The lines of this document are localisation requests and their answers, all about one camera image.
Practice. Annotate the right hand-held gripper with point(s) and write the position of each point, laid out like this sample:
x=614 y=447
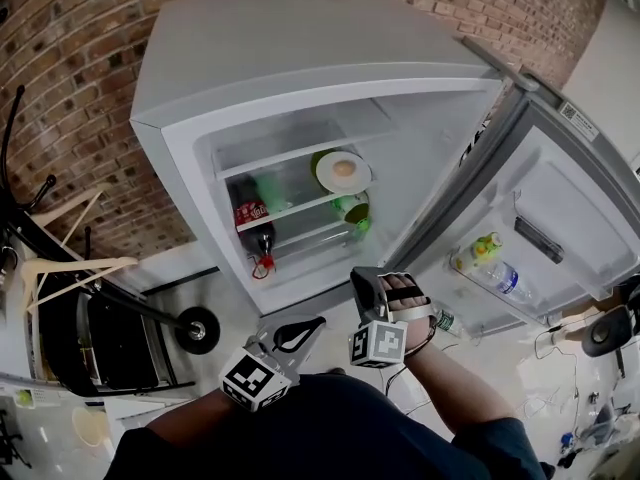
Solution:
x=380 y=343

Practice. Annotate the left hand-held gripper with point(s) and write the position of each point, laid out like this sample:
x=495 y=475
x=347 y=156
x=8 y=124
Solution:
x=250 y=380

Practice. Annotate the white plate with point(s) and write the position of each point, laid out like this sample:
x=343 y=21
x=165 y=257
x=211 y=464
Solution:
x=327 y=180

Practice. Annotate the brown egg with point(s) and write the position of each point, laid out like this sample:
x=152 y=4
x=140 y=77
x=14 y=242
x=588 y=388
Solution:
x=344 y=169

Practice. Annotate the silver refrigerator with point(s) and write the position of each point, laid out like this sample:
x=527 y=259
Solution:
x=280 y=33

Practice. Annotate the person's left forearm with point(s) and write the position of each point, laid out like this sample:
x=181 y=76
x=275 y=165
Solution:
x=195 y=415

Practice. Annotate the person's right forearm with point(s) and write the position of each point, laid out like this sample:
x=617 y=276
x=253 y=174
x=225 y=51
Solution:
x=460 y=393

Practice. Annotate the person's right hand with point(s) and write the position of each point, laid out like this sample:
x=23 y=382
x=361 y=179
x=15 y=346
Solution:
x=400 y=283

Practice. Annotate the person's dark shoe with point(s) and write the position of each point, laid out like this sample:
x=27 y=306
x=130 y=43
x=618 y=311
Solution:
x=338 y=370

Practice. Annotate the clear bottle green label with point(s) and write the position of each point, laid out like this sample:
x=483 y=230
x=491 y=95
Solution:
x=447 y=322

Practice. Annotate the black coat rack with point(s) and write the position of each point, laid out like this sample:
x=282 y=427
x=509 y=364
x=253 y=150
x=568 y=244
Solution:
x=197 y=328

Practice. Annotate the person's dark blue shirt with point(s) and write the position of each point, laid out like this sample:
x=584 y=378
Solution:
x=325 y=433

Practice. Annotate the yellow green drink bottle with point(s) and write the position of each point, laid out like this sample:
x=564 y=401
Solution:
x=480 y=250

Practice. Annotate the large green soda bottle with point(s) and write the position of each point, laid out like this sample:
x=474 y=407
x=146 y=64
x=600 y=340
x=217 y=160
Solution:
x=352 y=208

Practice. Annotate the clear bottle blue label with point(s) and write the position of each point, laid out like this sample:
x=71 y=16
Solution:
x=507 y=280

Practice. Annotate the beige bowl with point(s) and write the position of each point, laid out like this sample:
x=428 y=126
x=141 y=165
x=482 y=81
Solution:
x=90 y=425

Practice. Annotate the dark cola bottle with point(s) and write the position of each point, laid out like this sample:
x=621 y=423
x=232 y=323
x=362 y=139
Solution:
x=250 y=213

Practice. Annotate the black bar in door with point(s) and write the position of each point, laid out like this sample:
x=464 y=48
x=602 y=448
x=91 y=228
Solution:
x=537 y=240

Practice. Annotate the small light green bottle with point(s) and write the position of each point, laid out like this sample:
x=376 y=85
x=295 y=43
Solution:
x=270 y=190

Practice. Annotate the small blue object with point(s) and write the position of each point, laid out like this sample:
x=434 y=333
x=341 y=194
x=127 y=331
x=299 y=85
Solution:
x=567 y=439

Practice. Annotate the wooden clothes hanger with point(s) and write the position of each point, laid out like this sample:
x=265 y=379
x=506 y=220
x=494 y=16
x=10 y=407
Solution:
x=70 y=267
x=55 y=213

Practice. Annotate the black round chair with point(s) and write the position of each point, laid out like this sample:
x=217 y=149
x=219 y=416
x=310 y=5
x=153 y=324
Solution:
x=605 y=333

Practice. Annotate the small green round object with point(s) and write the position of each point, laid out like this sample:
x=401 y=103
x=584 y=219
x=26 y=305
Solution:
x=23 y=398

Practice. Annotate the grey cloth bundle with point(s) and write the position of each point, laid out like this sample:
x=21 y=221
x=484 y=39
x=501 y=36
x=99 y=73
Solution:
x=605 y=423

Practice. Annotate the white shelf unit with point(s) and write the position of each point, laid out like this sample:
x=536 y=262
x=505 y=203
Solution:
x=10 y=328

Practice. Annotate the black swivel chair base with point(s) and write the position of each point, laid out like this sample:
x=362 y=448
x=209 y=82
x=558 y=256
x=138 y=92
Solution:
x=11 y=438

